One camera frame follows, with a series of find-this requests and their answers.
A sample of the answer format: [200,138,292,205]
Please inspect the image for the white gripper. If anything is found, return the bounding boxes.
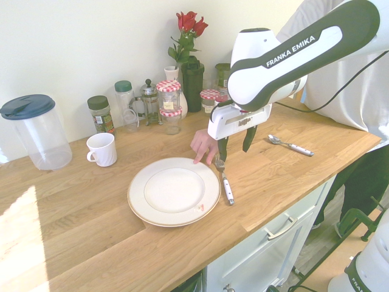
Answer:
[207,102,272,162]

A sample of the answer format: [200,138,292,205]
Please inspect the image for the fork with white handle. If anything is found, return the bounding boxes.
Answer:
[213,153,235,206]

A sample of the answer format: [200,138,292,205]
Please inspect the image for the white plate with gold rim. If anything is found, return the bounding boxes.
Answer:
[126,157,221,228]

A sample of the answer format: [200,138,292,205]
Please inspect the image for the person's bare hand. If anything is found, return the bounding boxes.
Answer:
[190,128,219,165]

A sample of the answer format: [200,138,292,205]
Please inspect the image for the labelled jar red checkered lid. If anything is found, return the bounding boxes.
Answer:
[199,89,221,115]

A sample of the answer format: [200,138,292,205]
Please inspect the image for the clear drinking glass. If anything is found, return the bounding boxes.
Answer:
[202,72,219,92]

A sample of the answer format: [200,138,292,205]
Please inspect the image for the short jar red checkered lid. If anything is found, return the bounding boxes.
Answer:
[159,106,183,136]

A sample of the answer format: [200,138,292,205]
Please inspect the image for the container with green lid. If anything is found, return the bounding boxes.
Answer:
[215,63,232,92]

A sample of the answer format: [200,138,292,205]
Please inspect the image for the black shaker bottle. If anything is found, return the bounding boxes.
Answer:
[181,55,205,113]

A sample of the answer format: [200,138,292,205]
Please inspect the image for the tall jar red checkered lid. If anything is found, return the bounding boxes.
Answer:
[156,79,182,112]

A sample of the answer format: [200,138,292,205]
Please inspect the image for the glass french press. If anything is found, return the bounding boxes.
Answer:
[131,78,164,126]

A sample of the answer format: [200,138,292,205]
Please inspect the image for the small clear measuring cup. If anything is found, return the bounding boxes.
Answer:
[122,108,140,134]

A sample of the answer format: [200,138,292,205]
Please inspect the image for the clear bottle with green lid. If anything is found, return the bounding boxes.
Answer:
[114,80,136,128]

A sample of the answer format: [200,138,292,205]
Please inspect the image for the red roses with green leaves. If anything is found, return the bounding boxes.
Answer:
[167,11,209,69]

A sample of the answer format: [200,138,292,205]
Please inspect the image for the person in white shirt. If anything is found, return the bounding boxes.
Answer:
[275,0,389,244]

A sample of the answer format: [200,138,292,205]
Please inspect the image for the white ceramic mug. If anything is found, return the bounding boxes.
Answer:
[86,132,119,168]

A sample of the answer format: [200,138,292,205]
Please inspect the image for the spice jar with dark lid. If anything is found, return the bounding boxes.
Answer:
[87,95,117,137]

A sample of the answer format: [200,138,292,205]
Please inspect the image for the green metal clamp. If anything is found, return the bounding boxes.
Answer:
[336,196,389,241]

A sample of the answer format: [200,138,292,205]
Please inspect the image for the clear pitcher dark blue lid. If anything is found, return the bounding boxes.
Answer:
[0,94,73,171]

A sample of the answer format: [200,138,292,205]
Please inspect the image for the spoon with white handle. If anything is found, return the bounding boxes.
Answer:
[267,134,315,158]

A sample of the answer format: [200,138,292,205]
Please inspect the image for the silver drawer handle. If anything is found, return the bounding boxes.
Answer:
[263,212,298,241]

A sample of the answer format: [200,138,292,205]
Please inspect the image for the white drawer with handle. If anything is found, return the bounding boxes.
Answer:
[206,176,338,292]

